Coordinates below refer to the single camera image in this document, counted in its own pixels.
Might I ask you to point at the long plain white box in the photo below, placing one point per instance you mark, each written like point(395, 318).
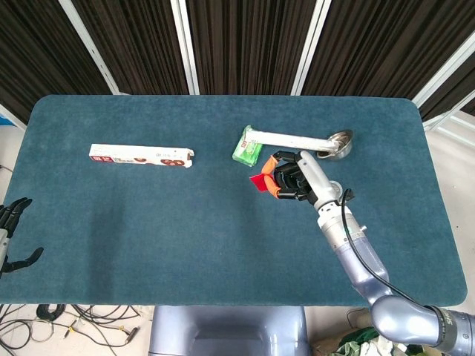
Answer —
point(293, 141)

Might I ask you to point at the white box with red print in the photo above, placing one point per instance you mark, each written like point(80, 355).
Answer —
point(141, 155)

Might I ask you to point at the green crumpled cloth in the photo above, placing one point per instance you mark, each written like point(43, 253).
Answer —
point(352, 343)

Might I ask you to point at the green tissue pack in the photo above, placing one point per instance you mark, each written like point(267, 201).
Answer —
point(248, 152)

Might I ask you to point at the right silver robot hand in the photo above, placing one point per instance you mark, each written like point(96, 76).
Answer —
point(317, 178)

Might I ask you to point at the red card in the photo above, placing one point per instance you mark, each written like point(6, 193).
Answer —
point(259, 183)

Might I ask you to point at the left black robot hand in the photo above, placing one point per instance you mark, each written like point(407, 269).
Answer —
point(5, 244)

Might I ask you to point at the blue-grey robot torso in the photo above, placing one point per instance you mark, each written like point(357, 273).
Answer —
point(230, 330)

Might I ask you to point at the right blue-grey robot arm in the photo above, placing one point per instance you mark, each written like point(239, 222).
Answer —
point(365, 267)

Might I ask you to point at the small clear round jar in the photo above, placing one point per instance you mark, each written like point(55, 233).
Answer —
point(337, 187)

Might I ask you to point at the dark corrugated screen panel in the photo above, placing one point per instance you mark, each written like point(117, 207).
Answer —
point(382, 44)
point(137, 44)
point(33, 55)
point(248, 44)
point(451, 96)

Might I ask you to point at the teal table cloth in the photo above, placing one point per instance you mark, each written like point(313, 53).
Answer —
point(148, 230)

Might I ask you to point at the stainless steel bowl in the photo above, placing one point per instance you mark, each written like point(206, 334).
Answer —
point(343, 142)

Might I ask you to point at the white screen frame post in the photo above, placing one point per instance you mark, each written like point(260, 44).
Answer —
point(441, 70)
point(92, 48)
point(310, 52)
point(187, 48)

